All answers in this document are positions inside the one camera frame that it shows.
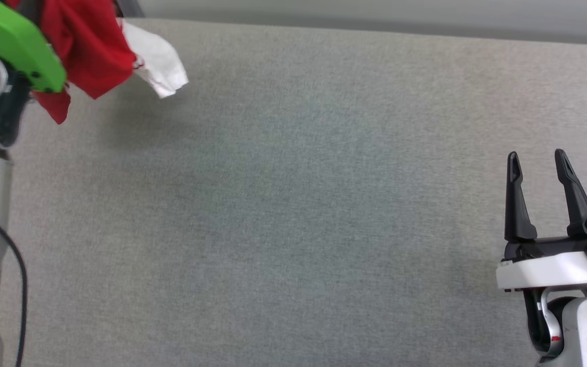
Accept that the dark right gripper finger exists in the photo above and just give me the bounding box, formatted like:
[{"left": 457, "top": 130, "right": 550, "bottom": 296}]
[
  {"left": 504, "top": 151, "right": 538, "bottom": 243},
  {"left": 554, "top": 148, "right": 587, "bottom": 238}
]

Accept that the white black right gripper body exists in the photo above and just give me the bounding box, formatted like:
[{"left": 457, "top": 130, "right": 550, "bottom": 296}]
[{"left": 496, "top": 234, "right": 587, "bottom": 294}]

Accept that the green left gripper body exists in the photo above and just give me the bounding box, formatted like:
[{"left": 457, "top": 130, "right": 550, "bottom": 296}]
[{"left": 0, "top": 0, "right": 67, "bottom": 94}]

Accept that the red and white garment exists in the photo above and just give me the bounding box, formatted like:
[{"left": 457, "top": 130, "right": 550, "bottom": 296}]
[{"left": 6, "top": 0, "right": 190, "bottom": 125}]

